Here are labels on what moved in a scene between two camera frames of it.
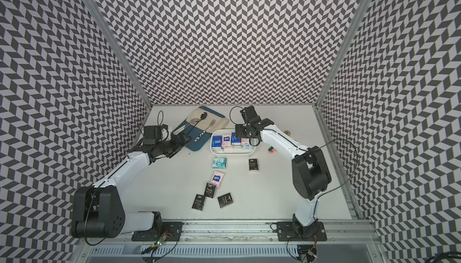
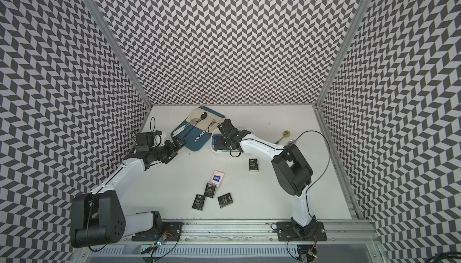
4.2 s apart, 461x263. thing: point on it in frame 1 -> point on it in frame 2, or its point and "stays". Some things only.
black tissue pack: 253,165 stays
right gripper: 239,131 -> 219,143
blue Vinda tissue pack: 216,143 stays
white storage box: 232,151 stays
